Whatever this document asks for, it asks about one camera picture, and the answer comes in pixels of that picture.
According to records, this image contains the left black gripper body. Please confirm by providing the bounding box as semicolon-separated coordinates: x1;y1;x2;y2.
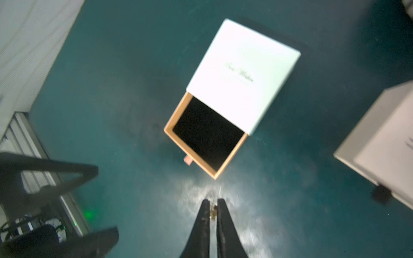
1;206;67;252

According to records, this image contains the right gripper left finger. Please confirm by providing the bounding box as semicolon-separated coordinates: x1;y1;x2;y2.
180;199;210;258

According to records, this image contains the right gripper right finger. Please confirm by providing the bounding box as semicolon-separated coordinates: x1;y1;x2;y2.
216;198;248;258

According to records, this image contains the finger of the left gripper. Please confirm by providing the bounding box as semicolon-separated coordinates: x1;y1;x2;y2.
1;152;99;213
1;226;119;258

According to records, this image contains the pearl drop earring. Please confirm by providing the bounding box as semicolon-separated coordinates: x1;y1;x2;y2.
210;203;218;221

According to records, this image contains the mint green jewelry box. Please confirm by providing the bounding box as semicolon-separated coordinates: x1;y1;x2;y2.
164;19;301;178

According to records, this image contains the small cream jewelry box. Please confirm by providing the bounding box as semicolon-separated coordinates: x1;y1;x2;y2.
334;81;413;208

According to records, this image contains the dark green table mat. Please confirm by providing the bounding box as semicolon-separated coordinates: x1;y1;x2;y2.
29;1;413;258

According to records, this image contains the aluminium front rail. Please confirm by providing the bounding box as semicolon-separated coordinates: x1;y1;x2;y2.
1;112;89;237

